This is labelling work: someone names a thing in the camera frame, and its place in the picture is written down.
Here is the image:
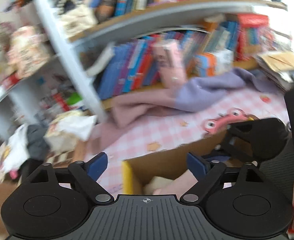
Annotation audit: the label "tissue pack cloth cover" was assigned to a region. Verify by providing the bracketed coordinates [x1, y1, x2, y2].
[44, 110, 97, 155]

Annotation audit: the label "yellow cardboard box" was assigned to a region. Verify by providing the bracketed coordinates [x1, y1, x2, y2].
[122, 131, 258, 195]

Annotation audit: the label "pink doll figurine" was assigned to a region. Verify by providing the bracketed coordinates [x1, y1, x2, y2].
[7, 25, 52, 79]

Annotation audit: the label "grey wooden bookshelf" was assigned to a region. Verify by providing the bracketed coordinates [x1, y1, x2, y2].
[0, 0, 288, 123]

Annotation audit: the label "pink cylindrical device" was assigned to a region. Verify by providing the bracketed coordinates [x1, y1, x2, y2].
[152, 39, 187, 88]

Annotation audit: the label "purple pink cloth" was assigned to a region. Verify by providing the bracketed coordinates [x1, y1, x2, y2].
[88, 68, 279, 153]

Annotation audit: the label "pink checkered table mat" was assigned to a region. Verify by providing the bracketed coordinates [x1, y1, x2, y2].
[98, 88, 289, 196]

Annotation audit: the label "wooden chess box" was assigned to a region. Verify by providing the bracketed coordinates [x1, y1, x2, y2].
[45, 141, 87, 168]

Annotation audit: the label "beige rectangular block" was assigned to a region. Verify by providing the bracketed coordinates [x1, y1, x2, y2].
[143, 176, 173, 195]

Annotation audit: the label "white pearl handbag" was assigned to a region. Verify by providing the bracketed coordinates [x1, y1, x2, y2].
[57, 0, 98, 37]

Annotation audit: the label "brown paper envelope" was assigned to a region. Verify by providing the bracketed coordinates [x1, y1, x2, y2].
[254, 51, 294, 75]

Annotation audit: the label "pink plush toy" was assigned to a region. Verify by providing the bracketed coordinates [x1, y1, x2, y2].
[153, 170, 197, 199]

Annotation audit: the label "orange white blue boxes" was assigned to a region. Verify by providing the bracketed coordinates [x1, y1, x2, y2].
[194, 49, 234, 77]

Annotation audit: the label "red dictionary books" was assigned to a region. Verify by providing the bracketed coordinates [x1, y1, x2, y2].
[236, 13, 273, 61]

